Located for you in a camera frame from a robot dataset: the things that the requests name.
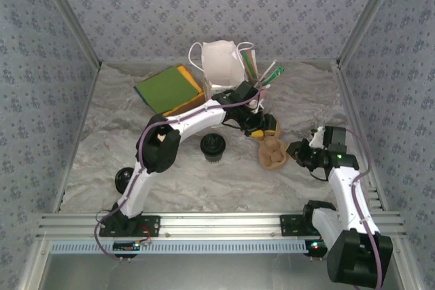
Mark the blue paper napkin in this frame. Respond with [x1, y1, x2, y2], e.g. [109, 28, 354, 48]
[133, 86, 150, 106]

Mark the aluminium corner post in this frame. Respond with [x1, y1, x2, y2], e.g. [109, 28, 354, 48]
[33, 0, 103, 69]
[336, 0, 405, 69]

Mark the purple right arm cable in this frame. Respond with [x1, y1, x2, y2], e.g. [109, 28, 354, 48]
[311, 128, 383, 290]

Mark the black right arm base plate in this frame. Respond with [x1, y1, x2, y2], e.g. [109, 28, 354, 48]
[279, 214, 343, 237]

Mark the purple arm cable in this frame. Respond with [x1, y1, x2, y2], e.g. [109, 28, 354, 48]
[94, 79, 269, 261]
[311, 128, 383, 290]

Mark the white wrapped paper straw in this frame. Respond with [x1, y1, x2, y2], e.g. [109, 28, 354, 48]
[258, 60, 277, 82]

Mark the grey slotted cable duct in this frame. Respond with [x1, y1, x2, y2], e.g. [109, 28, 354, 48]
[50, 239, 309, 254]

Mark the black plastic cup lid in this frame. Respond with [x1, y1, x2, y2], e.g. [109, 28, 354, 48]
[114, 166, 135, 195]

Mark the aluminium right corner post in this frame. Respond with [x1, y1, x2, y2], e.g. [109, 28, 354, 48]
[336, 0, 405, 69]

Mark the tan wrapped stirrer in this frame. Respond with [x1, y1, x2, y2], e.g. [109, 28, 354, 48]
[246, 50, 258, 80]

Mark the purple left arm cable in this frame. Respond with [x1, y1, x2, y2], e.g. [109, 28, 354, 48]
[94, 79, 269, 261]

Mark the aluminium back rail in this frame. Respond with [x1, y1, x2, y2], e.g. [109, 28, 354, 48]
[100, 58, 339, 65]

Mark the white cartoon print paper bag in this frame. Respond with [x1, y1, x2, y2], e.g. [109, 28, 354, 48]
[188, 40, 256, 101]

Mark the green striped wrapped straw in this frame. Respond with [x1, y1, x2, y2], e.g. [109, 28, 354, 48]
[241, 50, 256, 77]

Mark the brown pulp cup carrier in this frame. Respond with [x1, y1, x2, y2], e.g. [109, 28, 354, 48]
[258, 123, 290, 171]

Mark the aluminium left corner post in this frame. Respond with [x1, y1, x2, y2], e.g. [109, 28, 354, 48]
[33, 0, 103, 69]

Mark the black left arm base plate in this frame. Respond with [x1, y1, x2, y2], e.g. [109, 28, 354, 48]
[99, 215, 161, 238]

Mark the grey metal sheet panel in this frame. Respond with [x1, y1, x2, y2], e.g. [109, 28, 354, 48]
[43, 252, 400, 290]

